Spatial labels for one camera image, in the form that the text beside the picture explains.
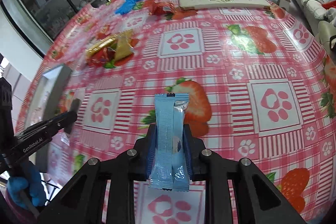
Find light blue snack packet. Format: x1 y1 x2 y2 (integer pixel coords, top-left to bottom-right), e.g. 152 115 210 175
149 93 190 192

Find yellow rice cracker packet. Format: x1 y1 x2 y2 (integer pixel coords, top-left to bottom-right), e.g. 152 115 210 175
85 35 117 58

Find blue gloved left hand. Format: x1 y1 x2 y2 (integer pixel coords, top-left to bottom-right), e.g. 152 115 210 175
7 161 46 210

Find grey white storage box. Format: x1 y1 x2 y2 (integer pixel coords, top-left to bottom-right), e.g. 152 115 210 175
25 64 72 173

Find strawberry pattern tablecloth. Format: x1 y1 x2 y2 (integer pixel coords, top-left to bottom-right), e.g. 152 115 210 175
16 0 335 223

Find red snack packet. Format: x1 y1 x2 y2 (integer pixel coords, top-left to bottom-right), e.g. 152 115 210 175
87 47 116 67

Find gold snack packet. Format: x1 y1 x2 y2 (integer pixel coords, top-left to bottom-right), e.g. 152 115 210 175
114 30 133 61

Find red candy packet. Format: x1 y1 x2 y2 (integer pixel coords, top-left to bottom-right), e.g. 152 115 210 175
146 0 175 16

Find blue rubber gloves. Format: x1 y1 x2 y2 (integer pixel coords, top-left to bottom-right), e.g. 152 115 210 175
115 0 144 15

